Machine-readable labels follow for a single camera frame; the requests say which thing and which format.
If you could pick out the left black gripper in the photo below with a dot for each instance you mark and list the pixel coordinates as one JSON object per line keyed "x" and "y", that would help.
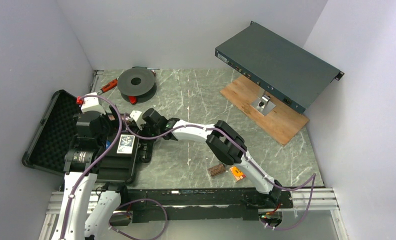
{"x": 113, "y": 125}

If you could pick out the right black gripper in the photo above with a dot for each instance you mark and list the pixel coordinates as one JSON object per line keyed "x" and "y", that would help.
{"x": 144, "y": 127}

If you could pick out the black poker set case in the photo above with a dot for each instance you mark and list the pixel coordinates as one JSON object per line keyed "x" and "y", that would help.
{"x": 66, "y": 140}

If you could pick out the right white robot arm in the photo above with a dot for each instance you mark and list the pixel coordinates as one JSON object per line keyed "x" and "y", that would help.
{"x": 225, "y": 143}

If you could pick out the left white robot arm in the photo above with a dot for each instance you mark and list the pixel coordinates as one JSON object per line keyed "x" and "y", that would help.
{"x": 81, "y": 185}

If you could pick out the blue playing card deck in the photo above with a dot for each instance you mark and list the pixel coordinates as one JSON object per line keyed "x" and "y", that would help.
{"x": 126, "y": 143}

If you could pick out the red clamp under spool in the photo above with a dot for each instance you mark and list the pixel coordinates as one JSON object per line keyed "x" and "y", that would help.
{"x": 132, "y": 99}

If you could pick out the black filament spool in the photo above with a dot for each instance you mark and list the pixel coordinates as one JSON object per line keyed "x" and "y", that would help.
{"x": 138, "y": 82}

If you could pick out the dark brown poker chip stack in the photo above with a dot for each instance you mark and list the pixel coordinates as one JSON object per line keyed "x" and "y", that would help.
{"x": 216, "y": 170}

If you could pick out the red yellow card box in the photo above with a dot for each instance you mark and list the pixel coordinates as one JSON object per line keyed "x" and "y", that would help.
{"x": 237, "y": 174}

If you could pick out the wooden board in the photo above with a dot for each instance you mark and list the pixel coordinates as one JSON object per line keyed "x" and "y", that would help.
{"x": 282, "y": 123}

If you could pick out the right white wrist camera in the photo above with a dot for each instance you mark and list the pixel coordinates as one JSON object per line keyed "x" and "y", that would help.
{"x": 136, "y": 117}

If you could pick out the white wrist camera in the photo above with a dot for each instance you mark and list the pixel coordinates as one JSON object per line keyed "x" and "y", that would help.
{"x": 90, "y": 103}
{"x": 136, "y": 117}

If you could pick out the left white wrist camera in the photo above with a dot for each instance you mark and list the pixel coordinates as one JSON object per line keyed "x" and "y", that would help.
{"x": 90, "y": 103}

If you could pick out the red handled tool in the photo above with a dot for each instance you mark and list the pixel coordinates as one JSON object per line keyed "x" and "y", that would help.
{"x": 109, "y": 86}

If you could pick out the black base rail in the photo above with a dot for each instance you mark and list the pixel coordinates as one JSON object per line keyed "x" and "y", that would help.
{"x": 145, "y": 205}

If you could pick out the metal bracket stand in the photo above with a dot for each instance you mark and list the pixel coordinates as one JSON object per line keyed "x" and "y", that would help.
{"x": 263, "y": 104}

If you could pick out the dark teal network switch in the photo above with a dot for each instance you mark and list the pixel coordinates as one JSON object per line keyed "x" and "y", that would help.
{"x": 291, "y": 74}

